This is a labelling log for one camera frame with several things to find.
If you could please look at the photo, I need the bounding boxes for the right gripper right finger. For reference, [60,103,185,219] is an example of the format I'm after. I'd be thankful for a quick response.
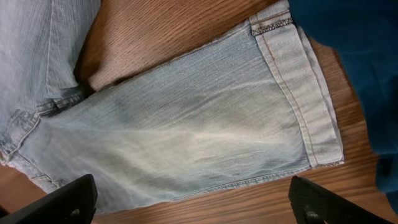
[289,176,392,224]

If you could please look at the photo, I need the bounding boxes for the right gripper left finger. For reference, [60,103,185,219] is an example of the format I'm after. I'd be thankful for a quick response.
[1,174,98,224]

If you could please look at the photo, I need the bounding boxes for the light blue denim shorts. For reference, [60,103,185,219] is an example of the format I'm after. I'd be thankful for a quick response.
[1,0,344,213]

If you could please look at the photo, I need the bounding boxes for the dark blue shirt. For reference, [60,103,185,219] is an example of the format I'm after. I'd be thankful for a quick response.
[289,0,397,211]

